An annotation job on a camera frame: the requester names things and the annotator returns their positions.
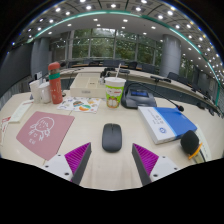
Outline blue and white book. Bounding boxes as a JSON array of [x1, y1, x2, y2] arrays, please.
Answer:
[[137, 105, 198, 145]]

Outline red and white leaflet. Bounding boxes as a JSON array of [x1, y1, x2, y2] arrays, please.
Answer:
[[0, 115, 12, 146]]

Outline ceiling lights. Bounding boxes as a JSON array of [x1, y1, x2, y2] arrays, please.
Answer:
[[11, 0, 224, 73]]

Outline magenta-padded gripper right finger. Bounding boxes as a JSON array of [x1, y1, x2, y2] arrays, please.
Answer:
[[131, 143, 181, 187]]

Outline cream desk organizer box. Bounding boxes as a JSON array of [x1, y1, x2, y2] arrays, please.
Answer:
[[69, 72, 107, 99]]

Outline black computer mouse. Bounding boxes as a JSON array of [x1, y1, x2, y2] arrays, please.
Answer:
[[101, 122, 123, 153]]

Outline white paper sheet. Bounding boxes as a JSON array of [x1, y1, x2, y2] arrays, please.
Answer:
[[194, 123, 213, 163]]

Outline black foam microphone with orange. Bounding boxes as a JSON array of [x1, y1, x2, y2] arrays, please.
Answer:
[[180, 129, 204, 160]]

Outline dark office chairs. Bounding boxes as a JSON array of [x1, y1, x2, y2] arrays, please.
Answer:
[[79, 59, 218, 111]]

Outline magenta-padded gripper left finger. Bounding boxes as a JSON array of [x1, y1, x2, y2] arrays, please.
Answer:
[[42, 142, 93, 186]]

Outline red bottle with green band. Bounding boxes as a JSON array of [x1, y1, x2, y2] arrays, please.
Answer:
[[47, 61, 64, 105]]

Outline white lidded mug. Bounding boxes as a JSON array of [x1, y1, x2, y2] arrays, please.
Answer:
[[38, 81, 53, 104]]

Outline paper drink cup with straw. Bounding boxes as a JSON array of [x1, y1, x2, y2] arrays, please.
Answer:
[[104, 63, 127, 109]]

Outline black conference microphone unit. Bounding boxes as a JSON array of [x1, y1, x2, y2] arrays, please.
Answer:
[[120, 80, 185, 113]]

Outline stack of white paper cups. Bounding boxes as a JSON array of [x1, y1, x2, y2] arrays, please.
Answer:
[[29, 79, 42, 103]]

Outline pink mouse pad with drawing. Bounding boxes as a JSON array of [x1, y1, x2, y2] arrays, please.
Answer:
[[15, 110, 76, 162]]

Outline colourful sticker sheet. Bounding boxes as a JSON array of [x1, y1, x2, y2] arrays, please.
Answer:
[[56, 96, 102, 114]]

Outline white printed document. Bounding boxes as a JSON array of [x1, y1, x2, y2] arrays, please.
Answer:
[[9, 99, 34, 123]]

